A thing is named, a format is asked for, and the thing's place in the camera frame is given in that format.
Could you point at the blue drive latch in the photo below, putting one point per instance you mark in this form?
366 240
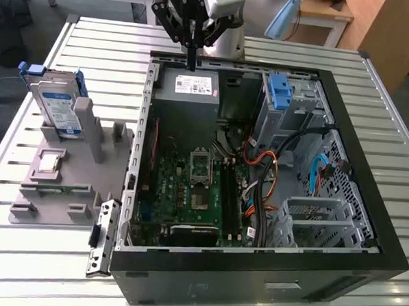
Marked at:
279 92

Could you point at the metal drive cage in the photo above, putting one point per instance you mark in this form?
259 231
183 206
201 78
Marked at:
295 120

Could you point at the hard disk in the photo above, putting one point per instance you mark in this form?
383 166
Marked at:
59 107

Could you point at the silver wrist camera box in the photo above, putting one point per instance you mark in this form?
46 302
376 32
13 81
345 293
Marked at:
222 3

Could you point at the black RAM slot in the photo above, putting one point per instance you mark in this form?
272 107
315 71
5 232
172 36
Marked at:
236 195
226 195

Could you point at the black graphics card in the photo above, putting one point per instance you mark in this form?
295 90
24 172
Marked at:
193 234

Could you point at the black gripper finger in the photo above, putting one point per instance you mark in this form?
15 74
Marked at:
217 32
170 21

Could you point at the black mesh waste bin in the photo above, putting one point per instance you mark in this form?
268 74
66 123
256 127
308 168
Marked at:
11 50

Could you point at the CPU socket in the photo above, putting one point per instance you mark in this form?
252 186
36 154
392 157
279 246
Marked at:
201 198

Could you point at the grey power supply unit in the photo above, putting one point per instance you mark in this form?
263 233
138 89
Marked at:
182 117

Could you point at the silver CPU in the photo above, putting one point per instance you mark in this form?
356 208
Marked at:
49 162

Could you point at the wooden cabinet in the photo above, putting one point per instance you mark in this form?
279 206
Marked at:
395 39

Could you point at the grey parts rack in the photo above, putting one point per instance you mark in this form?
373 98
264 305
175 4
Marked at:
80 174

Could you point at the green RAM stick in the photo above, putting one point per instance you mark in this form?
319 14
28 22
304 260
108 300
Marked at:
65 188

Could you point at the metal disk bay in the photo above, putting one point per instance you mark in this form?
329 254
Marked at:
324 223

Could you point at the grey expansion slot latch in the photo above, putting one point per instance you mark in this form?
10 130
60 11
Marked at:
103 243

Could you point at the green motherboard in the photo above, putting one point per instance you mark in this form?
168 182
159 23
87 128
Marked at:
168 192

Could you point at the black PC case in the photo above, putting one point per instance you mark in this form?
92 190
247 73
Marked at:
218 280

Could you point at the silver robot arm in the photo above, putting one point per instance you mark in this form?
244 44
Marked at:
231 41

